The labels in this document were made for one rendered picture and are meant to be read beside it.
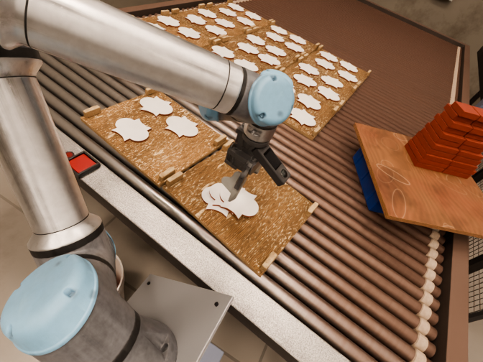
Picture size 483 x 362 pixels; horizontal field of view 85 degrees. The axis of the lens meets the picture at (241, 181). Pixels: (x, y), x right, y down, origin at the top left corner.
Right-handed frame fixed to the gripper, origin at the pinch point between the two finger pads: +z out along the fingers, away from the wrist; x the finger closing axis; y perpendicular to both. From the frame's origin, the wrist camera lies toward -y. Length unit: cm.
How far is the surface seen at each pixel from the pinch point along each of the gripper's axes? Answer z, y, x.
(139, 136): 8.2, 42.8, -0.2
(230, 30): 9, 81, -116
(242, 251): 9.2, -9.9, 12.8
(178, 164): 9.1, 25.0, -0.2
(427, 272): 11, -65, -22
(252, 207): 6.4, -4.8, -0.3
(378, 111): 12, -28, -118
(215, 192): 7.3, 7.7, 2.1
